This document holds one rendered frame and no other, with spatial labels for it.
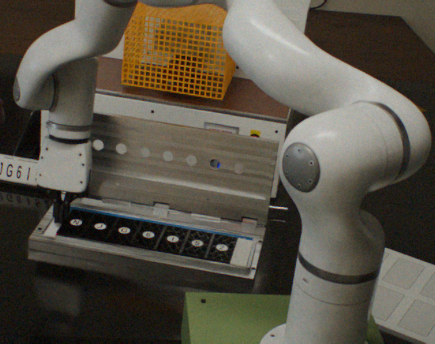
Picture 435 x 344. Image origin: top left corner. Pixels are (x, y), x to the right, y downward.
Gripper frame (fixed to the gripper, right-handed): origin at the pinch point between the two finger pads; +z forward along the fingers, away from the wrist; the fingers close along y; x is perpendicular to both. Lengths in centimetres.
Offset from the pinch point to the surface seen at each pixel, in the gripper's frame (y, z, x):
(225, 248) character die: 33.4, 1.3, 0.2
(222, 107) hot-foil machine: 26.0, -21.0, 27.5
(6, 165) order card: -17.8, -2.8, 16.2
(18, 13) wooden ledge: -60, -22, 133
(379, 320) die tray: 64, 6, -11
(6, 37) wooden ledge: -54, -17, 108
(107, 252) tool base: 11.8, 3.9, -6.9
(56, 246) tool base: 1.7, 4.5, -7.0
